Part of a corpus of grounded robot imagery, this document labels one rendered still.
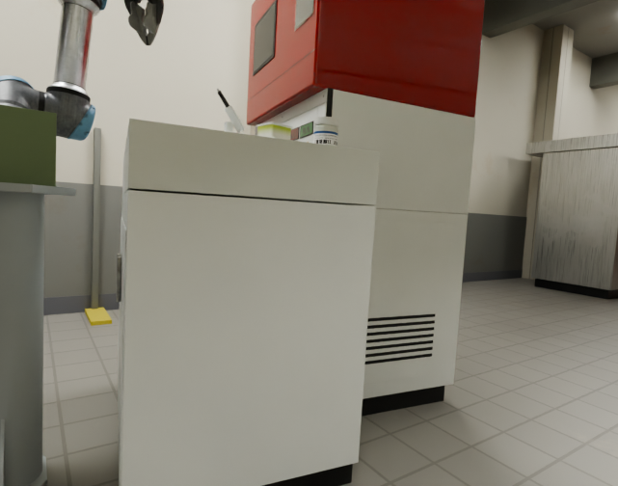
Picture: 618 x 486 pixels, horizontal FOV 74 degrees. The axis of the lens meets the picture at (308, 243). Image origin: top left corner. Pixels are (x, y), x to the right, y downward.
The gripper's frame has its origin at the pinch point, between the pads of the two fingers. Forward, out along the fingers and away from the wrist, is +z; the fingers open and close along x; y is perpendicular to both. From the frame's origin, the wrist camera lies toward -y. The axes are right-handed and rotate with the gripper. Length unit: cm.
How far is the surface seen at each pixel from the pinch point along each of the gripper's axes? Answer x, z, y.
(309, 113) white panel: 35, 21, -52
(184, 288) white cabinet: 15, 52, 29
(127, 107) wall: -107, 33, -189
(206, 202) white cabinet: 18.6, 34.4, 20.8
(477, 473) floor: 96, 122, 13
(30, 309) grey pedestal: -30, 65, 22
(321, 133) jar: 42.6, 22.3, -9.7
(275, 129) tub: 29.9, 21.4, -7.2
